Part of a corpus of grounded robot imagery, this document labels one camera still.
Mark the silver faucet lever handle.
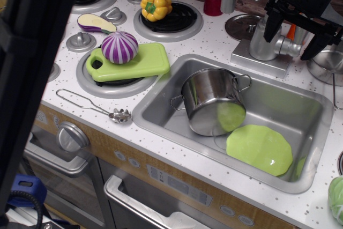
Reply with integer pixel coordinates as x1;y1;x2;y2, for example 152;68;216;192
274;25;309;57

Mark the metal wire rack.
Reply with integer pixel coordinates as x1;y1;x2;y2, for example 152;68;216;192
332;73;343;110

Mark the grey stove knob middle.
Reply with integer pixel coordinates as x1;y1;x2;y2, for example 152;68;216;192
100;7;127;26

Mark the green plastic plate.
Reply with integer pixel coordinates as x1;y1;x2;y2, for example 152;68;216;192
226;124;293;176

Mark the back right stove burner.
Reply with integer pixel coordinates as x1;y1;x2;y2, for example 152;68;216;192
133;1;204;42

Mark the toy eggplant half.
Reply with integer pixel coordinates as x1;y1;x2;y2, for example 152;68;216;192
77;13;117;34

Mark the silver dishwasher door handle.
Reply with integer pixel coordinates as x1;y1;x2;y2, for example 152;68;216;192
104;175;208;229

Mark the orange toy carrot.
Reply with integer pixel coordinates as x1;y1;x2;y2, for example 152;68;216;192
286;24;296;41

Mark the silver oven door handle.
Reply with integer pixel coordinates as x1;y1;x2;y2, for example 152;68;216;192
24;132;89;178

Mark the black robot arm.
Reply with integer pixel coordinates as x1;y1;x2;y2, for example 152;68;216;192
1;0;342;206

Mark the yellow toy bell pepper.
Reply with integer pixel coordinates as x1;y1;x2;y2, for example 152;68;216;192
140;0;173;22

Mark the metal wire spoon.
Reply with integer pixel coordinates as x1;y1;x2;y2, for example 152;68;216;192
56;88;131;123

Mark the black coiled cable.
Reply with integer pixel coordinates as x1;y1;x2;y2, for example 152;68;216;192
9;190;45;229

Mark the silver toy faucet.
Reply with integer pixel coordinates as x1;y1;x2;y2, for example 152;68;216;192
220;0;293;79

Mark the green toy cabbage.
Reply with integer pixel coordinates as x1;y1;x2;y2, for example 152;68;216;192
328;175;343;225

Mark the purple striped toy onion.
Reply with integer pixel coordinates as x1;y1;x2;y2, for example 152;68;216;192
101;31;138;64

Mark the steel pot right side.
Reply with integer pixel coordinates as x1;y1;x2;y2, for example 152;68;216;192
307;45;342;87

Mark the silver oven dial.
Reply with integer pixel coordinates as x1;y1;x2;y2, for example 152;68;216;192
56;121;90;152

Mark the green cutting board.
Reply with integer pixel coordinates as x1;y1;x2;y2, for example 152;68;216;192
86;43;170;83

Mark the red plastic cup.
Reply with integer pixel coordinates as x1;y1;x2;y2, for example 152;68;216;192
203;0;222;17

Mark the steel pot in sink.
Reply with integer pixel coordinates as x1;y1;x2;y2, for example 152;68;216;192
170;68;252;136

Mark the steel pot lid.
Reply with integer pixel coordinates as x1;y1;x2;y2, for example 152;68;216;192
225;14;261;41

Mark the front right stove burner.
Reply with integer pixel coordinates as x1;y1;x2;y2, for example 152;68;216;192
76;51;157;99

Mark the blue clamp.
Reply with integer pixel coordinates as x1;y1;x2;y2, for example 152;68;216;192
7;174;47;208

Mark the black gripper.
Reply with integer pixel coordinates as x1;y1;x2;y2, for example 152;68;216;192
264;0;342;61

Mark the grey stove knob left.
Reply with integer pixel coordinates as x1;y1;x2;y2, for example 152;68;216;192
66;32;96;53

